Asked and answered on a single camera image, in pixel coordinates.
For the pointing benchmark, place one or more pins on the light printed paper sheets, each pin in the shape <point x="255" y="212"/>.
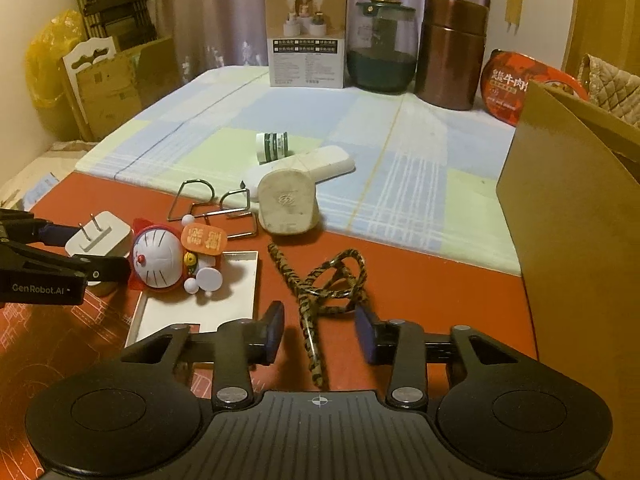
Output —
<point x="40" y="189"/>

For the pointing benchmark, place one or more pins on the grey patterned curtain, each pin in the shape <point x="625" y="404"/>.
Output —
<point x="220" y="15"/>

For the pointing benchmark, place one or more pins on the brown cardboard box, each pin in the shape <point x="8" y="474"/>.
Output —
<point x="570" y="240"/>

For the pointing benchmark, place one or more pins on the pastel checked sheet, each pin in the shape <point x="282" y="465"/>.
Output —
<point x="200" y="125"/>

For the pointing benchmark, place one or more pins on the red instant meal bowl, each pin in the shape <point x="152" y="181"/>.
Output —
<point x="505" y="90"/>

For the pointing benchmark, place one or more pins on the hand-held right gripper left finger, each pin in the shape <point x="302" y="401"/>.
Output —
<point x="274" y="334"/>

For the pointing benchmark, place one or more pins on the white shallow tray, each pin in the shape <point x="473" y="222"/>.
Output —
<point x="235" y="285"/>

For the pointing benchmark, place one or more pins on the long white case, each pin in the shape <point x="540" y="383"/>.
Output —
<point x="325" y="162"/>

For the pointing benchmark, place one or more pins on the beige printed product box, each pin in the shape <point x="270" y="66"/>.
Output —
<point x="306" y="35"/>

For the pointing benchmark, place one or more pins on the beige quilted cushion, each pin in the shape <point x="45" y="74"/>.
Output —
<point x="612" y="82"/>

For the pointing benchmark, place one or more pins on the flat cardboard boxes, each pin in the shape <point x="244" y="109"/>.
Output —
<point x="117" y="95"/>

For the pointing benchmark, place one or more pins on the dark folding rack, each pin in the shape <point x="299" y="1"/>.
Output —
<point x="117" y="7"/>

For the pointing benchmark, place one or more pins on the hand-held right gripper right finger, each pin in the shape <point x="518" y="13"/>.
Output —
<point x="365" y="336"/>

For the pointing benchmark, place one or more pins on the white carved wooden board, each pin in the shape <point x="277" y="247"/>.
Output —
<point x="67" y="67"/>

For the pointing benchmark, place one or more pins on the green glass jar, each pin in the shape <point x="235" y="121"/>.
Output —
<point x="382" y="55"/>

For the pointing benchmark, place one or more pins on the copper brown canister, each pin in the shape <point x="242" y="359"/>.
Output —
<point x="450" y="55"/>

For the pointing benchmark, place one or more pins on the yellow plastic bag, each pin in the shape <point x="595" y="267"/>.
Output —
<point x="47" y="70"/>

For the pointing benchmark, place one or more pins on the blue cat toy figure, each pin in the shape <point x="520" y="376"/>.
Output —
<point x="157" y="257"/>

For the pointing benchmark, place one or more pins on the large white power plug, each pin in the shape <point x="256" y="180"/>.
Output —
<point x="287" y="200"/>

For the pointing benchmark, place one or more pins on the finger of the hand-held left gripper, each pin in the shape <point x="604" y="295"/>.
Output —
<point x="100" y="267"/>
<point x="52" y="234"/>

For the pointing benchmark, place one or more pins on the white charger plug adapter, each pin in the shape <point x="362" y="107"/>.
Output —
<point x="114" y="234"/>

